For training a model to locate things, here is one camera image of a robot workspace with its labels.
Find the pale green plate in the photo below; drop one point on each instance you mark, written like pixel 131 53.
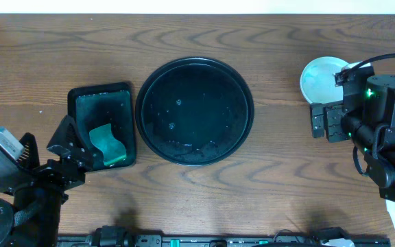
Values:
pixel 317 81

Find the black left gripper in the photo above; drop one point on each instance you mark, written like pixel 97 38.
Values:
pixel 53 170

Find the round black tray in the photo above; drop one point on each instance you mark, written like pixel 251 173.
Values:
pixel 194 111

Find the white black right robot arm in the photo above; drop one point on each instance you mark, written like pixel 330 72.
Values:
pixel 367 118

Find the dark green rectangular tray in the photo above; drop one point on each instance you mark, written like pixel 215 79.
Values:
pixel 94 106

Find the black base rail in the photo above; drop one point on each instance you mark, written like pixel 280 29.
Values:
pixel 113 236

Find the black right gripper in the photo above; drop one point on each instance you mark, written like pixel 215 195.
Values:
pixel 339 123

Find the green yellow scrub sponge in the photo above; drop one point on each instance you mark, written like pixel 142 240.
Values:
pixel 113 150

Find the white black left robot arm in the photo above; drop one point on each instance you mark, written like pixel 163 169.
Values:
pixel 33 218

